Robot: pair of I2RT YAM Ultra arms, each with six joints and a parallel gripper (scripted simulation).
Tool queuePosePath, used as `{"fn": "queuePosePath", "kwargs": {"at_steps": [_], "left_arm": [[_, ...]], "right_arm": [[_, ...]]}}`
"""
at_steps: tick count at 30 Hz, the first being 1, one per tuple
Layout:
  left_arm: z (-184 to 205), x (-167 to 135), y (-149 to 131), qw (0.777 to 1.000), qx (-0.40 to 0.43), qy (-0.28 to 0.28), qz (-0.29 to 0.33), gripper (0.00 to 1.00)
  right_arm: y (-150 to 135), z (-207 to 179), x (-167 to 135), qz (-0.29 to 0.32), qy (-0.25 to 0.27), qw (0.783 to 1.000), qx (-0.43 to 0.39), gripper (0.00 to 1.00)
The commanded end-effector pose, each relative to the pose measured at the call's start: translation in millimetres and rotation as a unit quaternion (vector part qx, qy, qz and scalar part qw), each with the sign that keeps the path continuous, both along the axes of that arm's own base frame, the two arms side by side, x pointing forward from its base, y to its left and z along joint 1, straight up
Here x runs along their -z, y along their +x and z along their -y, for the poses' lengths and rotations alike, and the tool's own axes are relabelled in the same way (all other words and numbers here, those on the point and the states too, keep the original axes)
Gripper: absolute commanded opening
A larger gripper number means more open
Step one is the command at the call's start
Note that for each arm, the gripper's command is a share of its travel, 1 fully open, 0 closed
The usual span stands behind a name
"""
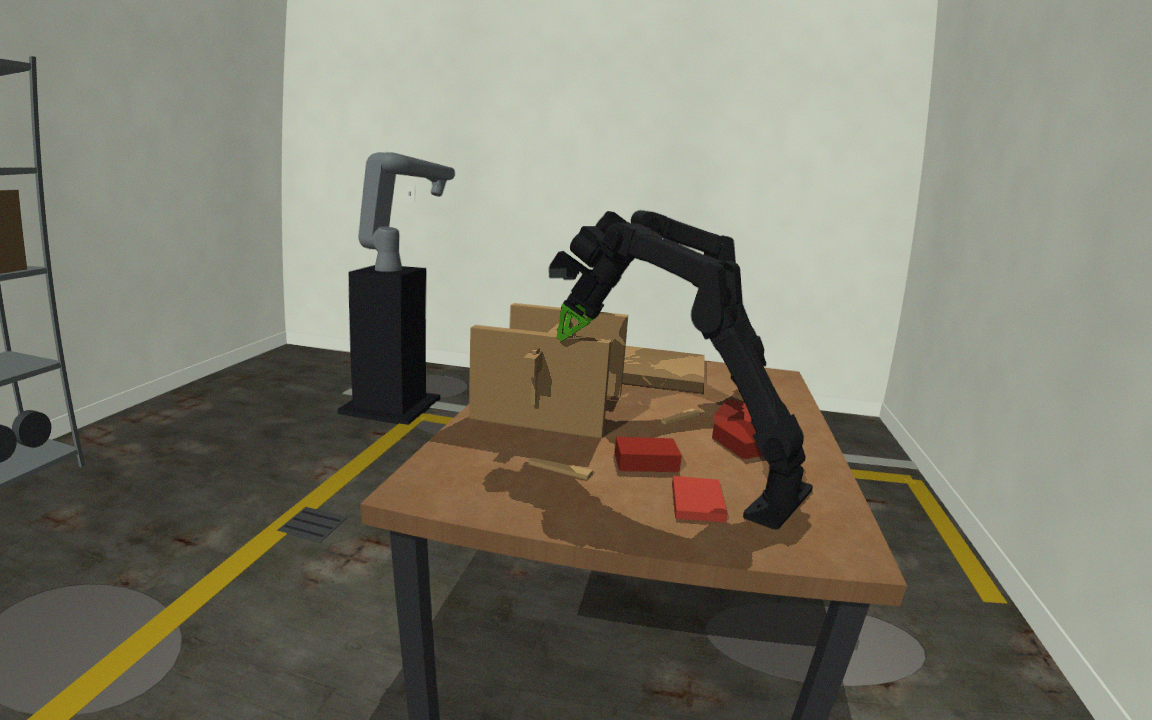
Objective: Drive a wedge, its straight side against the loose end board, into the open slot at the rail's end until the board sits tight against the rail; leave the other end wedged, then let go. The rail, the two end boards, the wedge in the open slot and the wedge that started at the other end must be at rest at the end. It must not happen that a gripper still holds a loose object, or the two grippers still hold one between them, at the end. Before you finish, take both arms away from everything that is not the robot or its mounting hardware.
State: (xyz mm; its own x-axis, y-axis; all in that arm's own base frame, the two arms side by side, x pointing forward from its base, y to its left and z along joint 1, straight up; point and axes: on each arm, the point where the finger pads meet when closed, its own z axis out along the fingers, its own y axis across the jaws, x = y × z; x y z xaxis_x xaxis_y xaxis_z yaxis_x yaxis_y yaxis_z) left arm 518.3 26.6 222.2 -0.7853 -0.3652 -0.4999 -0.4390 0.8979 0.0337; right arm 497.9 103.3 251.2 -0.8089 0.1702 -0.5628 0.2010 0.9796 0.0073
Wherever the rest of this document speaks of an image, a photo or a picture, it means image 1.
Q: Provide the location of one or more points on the tan wooden board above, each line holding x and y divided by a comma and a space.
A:
572, 385
610, 326

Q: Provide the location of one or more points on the tan wooden rail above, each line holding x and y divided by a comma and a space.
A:
532, 363

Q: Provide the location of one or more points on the tan flat square board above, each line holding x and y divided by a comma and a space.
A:
664, 369

